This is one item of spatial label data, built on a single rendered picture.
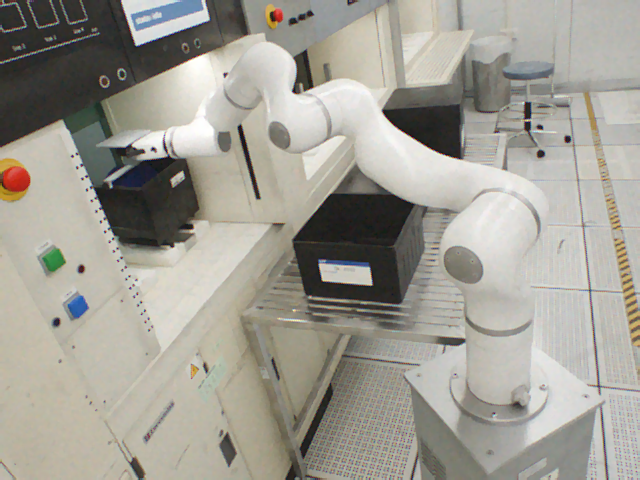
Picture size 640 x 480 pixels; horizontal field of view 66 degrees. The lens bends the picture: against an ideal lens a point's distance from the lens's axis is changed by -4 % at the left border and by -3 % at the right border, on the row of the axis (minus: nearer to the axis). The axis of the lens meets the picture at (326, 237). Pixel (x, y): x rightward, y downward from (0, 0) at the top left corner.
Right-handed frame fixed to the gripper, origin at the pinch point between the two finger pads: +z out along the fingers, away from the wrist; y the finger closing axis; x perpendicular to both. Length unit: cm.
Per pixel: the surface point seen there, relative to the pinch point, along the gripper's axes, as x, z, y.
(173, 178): -11.5, -9.0, 2.8
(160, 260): -30.8, -6.2, -10.4
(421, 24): -25, -20, 310
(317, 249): -28, -53, -5
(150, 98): 8.6, 0.8, 15.4
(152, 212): -16.0, -8.7, -9.2
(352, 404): -120, -40, 23
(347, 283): -38, -60, -5
